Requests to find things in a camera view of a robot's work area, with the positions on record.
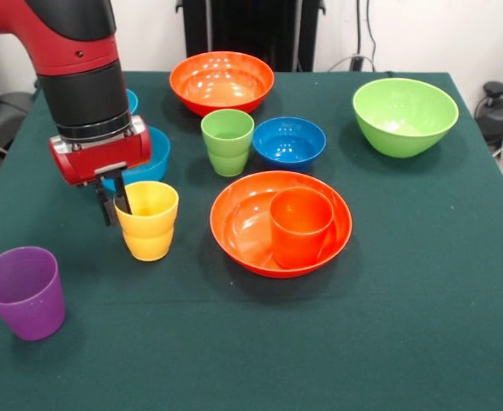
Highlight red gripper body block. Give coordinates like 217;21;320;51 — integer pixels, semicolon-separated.
48;114;152;188

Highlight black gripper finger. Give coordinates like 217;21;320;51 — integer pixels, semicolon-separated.
94;178;117;228
112;168;133;215

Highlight yellow plastic cup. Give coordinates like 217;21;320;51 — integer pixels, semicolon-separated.
113;180;180;262

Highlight orange plastic bowl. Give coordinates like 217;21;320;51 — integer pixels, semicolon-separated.
169;51;275;117
209;170;354;279

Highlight orange plastic cup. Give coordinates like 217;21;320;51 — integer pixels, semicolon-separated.
269;187;335;270

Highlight blue ribbed plastic bowl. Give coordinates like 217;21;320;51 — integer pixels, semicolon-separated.
100;126;172;193

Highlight green plastic cup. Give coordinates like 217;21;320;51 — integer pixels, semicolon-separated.
200;109;256;178

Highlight purple plastic cup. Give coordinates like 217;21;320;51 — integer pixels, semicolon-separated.
0;246;67;343

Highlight dark blue plastic bowl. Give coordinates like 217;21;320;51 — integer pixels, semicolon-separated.
251;116;328;174

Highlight dark green tablecloth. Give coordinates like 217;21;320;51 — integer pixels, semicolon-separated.
0;70;503;411

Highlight green plastic bowl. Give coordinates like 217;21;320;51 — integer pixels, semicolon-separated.
352;77;460;158

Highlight grey pedestal foot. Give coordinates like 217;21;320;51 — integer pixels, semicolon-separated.
473;80;503;145
0;92;37;146

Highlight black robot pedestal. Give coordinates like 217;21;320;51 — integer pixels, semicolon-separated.
175;0;326;73

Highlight black hanging wall cable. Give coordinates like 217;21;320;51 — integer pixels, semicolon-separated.
356;0;379;59

